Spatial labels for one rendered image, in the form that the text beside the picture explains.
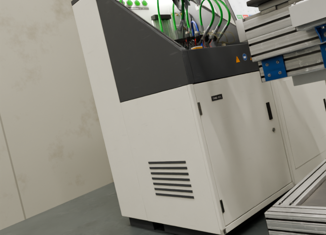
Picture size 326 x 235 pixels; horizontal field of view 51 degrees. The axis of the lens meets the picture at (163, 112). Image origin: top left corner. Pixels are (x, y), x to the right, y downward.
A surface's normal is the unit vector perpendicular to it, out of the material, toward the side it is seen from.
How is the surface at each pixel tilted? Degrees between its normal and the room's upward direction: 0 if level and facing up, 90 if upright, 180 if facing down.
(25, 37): 90
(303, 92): 90
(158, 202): 90
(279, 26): 90
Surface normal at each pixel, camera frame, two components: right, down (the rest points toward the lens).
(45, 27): 0.72, -0.14
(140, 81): -0.73, 0.19
